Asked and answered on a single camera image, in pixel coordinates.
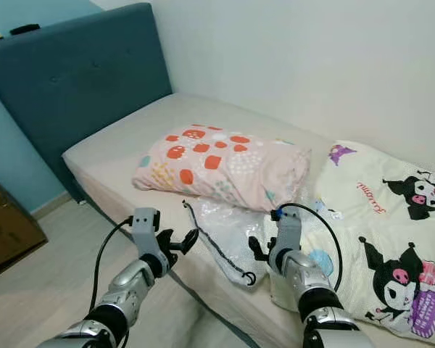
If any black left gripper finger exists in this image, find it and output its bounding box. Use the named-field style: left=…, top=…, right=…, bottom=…
left=170, top=228, right=201, bottom=256

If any clear plastic zipper bag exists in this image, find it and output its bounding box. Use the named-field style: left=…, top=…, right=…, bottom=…
left=183, top=197, right=292, bottom=289

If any pink pillow with orange spots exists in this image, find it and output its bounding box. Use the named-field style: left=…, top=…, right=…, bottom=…
left=132, top=125, right=311, bottom=212

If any cream cartoon print blanket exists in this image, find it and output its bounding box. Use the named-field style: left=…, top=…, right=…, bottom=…
left=268, top=140, right=435, bottom=343

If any dark blue bed base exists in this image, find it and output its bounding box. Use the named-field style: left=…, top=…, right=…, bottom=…
left=69, top=185, right=247, bottom=348

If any mattress with cream sheet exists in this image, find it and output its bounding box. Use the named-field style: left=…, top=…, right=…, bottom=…
left=62, top=92, right=435, bottom=348

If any brown cardboard box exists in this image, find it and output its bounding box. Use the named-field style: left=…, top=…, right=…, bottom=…
left=0, top=174, right=48, bottom=282

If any blue upholstered bed headboard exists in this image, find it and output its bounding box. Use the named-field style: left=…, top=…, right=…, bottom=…
left=0, top=2, right=173, bottom=204

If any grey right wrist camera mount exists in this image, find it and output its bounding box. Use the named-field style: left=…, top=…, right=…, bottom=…
left=272, top=207, right=307, bottom=254

